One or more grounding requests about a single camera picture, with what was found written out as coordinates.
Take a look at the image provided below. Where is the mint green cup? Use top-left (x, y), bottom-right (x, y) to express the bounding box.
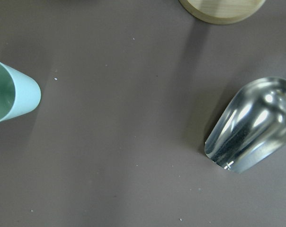
top-left (0, 62), bottom-right (41, 122)

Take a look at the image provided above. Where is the wooden mug tree stand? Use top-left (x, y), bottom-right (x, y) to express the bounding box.
top-left (179, 0), bottom-right (265, 25)

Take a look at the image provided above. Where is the metal scoop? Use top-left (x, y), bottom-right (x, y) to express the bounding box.
top-left (204, 77), bottom-right (286, 173)

